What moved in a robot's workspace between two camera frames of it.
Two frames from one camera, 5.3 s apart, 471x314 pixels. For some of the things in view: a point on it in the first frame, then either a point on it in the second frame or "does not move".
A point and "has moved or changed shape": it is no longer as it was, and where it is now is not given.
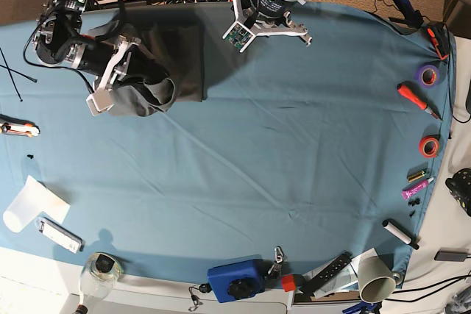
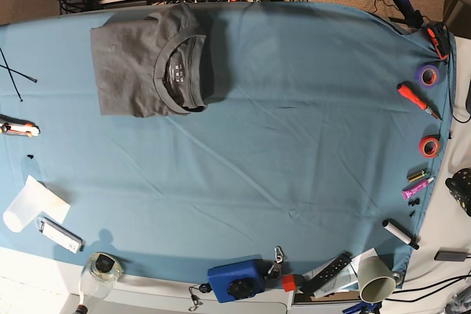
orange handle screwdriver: [405, 92] does not move
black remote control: [318, 280] does not move
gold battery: [416, 176] does not move
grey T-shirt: [179, 47] has moved or changed shape
